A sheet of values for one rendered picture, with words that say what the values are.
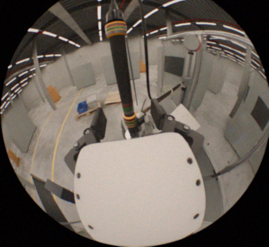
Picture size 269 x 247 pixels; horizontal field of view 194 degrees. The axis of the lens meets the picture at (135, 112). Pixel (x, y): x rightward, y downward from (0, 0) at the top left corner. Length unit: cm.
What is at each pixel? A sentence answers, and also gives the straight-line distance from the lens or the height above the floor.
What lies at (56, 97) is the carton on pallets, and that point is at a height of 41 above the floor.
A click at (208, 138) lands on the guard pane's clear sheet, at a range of 96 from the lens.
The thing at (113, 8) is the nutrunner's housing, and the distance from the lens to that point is 22.
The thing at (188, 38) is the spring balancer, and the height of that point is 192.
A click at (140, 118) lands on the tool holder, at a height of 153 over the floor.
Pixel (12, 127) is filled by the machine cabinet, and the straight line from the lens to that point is 609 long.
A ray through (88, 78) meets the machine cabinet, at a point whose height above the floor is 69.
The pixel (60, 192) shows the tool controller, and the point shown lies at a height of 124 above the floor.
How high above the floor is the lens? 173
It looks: 40 degrees down
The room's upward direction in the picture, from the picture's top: 6 degrees counter-clockwise
